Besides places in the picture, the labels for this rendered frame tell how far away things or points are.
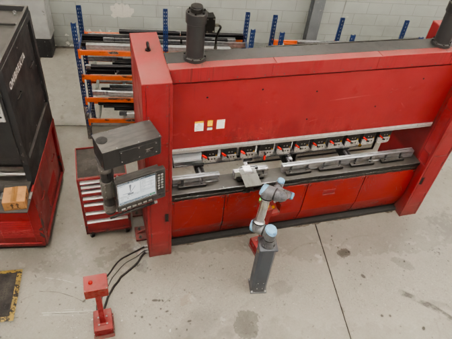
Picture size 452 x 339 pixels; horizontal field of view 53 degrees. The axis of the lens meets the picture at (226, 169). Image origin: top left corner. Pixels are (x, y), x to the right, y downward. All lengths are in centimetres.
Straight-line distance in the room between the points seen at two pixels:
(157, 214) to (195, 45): 179
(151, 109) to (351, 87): 199
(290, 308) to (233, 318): 63
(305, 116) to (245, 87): 77
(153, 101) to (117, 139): 43
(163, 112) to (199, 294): 211
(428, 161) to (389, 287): 152
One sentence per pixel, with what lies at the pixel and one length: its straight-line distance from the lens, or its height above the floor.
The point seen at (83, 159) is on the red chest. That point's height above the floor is 98.
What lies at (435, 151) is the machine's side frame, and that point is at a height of 115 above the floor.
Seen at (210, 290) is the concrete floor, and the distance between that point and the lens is 506.
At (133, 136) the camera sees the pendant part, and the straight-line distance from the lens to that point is 370.
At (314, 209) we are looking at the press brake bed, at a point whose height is 28.
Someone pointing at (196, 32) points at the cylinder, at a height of 258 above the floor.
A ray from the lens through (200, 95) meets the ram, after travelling 406.
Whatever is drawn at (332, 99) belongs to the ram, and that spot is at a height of 183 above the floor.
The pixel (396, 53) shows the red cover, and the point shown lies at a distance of 470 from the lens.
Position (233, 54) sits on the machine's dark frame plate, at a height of 230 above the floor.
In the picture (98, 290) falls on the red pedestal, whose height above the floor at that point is 78.
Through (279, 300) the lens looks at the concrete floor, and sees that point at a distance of 510.
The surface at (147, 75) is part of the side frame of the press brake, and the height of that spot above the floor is 230.
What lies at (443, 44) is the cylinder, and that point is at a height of 234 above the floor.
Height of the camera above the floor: 431
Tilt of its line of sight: 44 degrees down
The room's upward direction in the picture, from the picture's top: 7 degrees clockwise
